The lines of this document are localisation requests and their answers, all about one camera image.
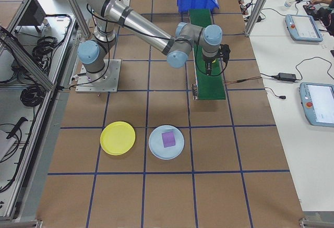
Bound white side table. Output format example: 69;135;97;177
229;0;334;214

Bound light blue round plate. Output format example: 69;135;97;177
148;124;185;161

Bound yellow round plate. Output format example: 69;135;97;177
100;120;137;157

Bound aluminium profile post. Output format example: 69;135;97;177
244;0;278;38

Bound coiled black cable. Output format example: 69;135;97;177
20;85;45;108
32;35;65;65

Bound red and black wires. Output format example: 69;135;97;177
224;76;263;85

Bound green belt conveyor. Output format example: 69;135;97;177
188;8;227;102

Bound white square base plate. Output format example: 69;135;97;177
75;58;122;94

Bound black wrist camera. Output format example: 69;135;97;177
219;43;232;63

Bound black flat power adapter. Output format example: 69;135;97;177
278;72;297;82

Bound light blue teach pendant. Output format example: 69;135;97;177
284;14;324;42
299;81;334;128

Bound purple foam cube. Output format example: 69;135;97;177
161;130;176;149

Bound black box device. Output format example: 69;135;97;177
19;0;48;33

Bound V-shaped metal bar frame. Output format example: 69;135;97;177
0;0;91;222

